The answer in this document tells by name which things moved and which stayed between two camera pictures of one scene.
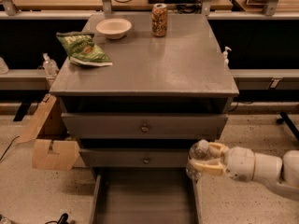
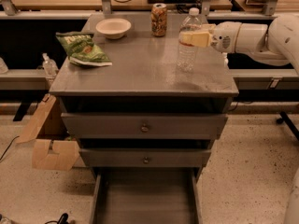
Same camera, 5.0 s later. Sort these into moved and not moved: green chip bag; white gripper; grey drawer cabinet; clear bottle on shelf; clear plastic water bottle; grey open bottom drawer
Moved: clear plastic water bottle; white gripper
Not moved: grey open bottom drawer; green chip bag; clear bottle on shelf; grey drawer cabinet
